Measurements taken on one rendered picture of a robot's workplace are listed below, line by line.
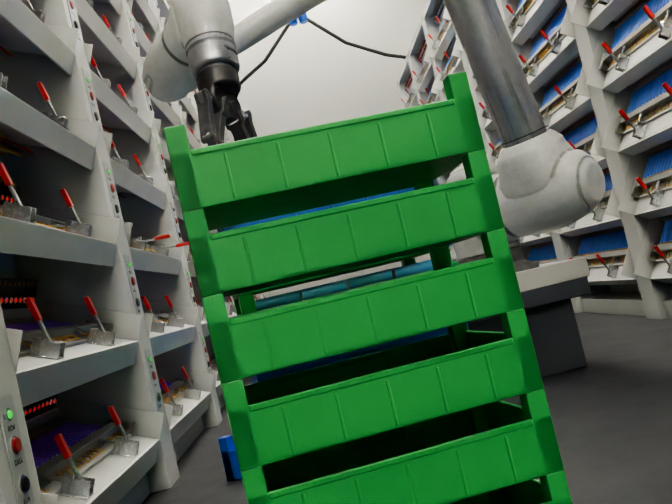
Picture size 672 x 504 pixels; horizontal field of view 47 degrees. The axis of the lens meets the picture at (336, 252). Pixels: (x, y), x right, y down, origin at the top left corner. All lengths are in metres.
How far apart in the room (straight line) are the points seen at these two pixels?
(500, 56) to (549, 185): 0.29
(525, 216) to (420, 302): 1.01
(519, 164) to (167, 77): 0.75
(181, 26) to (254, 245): 0.79
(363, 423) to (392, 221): 0.19
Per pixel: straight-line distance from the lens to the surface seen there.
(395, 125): 0.75
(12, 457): 0.92
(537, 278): 1.76
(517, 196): 1.72
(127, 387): 1.56
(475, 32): 1.72
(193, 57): 1.41
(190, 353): 2.24
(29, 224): 1.13
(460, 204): 0.76
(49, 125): 1.35
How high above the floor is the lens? 0.30
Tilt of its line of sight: 3 degrees up
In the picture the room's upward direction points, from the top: 13 degrees counter-clockwise
